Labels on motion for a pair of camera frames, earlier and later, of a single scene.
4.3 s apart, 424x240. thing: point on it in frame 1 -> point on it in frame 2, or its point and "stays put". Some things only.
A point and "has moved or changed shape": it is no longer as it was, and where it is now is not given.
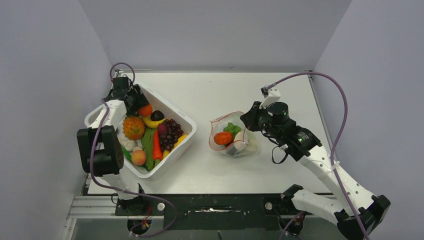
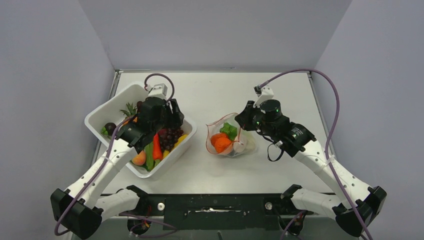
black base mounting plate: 208,211 stays put
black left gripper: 141,101 -> 175,116
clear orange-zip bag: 229,134 stays put
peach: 138,157 stays put
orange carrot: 157,152 stays put
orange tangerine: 146,110 has moved or changed shape
